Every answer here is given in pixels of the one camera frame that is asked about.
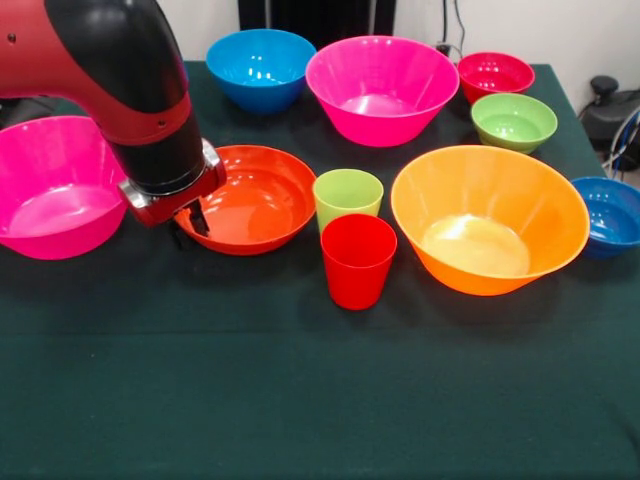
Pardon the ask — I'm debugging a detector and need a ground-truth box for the small dark blue bowl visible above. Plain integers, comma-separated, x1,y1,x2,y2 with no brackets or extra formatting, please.
569,176,640,260

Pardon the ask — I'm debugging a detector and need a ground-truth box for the black cable with plug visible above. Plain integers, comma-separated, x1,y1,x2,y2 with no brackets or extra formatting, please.
434,0,467,57

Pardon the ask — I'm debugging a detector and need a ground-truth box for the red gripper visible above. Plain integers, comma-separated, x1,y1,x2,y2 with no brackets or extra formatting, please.
117,138,228,251

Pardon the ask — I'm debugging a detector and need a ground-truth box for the small green bowl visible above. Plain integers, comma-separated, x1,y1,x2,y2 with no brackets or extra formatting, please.
470,92,559,155

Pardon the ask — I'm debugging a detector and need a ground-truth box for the red cup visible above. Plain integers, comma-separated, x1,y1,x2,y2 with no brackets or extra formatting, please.
320,213,399,311

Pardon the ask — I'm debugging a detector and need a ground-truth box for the dark green tablecloth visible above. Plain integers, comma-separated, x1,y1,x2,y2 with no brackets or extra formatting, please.
0,58,640,480

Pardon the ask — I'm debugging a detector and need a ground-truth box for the green cup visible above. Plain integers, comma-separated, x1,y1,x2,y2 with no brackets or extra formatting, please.
312,168,385,236

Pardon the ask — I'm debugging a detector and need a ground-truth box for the large pink bowl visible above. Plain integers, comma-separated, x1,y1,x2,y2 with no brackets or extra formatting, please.
304,35,461,148
0,115,130,261

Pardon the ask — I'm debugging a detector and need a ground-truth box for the large orange bowl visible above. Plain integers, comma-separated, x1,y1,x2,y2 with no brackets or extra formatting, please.
390,145,591,297

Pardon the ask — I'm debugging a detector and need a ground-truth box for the tangle of cables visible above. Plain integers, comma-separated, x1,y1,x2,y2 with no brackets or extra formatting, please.
599,108,640,174

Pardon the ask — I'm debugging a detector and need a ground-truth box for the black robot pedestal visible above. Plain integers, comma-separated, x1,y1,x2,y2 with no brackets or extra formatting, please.
238,0,400,51

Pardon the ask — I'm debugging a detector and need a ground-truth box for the light blue bowl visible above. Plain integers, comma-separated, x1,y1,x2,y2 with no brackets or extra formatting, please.
205,28,318,116

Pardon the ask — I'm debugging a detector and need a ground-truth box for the orange-red bowl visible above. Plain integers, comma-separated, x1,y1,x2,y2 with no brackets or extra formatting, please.
175,144,318,257

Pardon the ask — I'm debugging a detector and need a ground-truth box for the small crimson bowl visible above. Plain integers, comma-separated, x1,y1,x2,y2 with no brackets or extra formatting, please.
457,51,536,105

